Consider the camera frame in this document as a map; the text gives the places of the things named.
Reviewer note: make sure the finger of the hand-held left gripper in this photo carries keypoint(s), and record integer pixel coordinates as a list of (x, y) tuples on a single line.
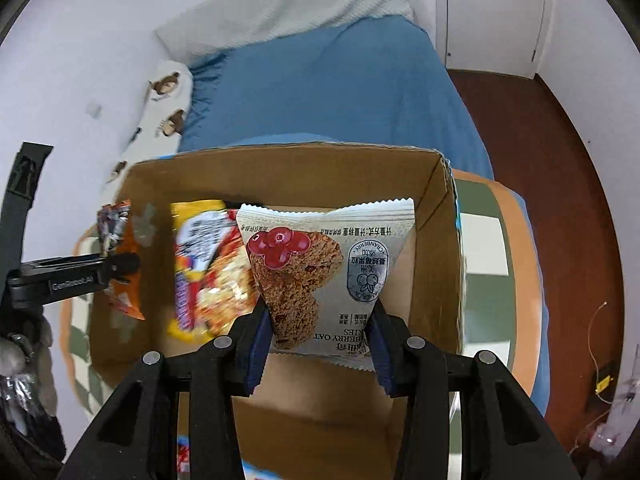
[(122, 267)]

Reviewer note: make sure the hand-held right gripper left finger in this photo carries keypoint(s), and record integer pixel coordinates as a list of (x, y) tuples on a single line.
[(257, 342)]

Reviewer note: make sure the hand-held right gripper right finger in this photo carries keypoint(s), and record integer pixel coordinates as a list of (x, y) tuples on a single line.
[(382, 357)]

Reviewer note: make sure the orange panda snack packet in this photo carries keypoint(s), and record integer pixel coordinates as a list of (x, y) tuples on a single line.
[(125, 305)]

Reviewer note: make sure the white oat cookie packet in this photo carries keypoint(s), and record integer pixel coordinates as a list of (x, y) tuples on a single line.
[(320, 270)]

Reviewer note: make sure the cardboard box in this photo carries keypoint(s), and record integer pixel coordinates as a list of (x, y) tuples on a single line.
[(310, 180)]

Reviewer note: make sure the yellow red snack packet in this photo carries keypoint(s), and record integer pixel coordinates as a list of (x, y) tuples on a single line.
[(210, 280)]

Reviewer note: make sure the bear print pillow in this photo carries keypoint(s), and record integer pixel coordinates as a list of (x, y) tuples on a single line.
[(160, 125)]

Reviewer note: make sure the green checkered table cover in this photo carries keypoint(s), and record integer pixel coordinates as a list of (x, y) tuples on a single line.
[(482, 240)]

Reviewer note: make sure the small yellow tag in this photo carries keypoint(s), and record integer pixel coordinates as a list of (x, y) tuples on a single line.
[(604, 384)]

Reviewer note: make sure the blue bed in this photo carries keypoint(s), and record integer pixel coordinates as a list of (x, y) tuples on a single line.
[(325, 90)]

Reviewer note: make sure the white door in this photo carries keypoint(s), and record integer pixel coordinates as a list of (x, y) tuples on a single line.
[(490, 10)]

